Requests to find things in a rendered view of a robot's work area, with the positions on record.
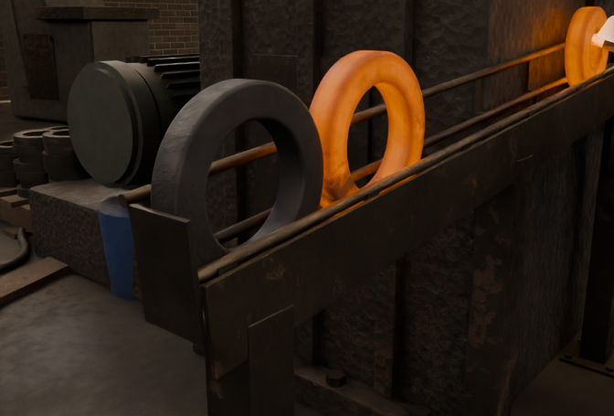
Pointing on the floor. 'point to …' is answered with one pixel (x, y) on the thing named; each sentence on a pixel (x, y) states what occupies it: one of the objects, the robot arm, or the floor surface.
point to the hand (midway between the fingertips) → (589, 38)
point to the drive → (110, 153)
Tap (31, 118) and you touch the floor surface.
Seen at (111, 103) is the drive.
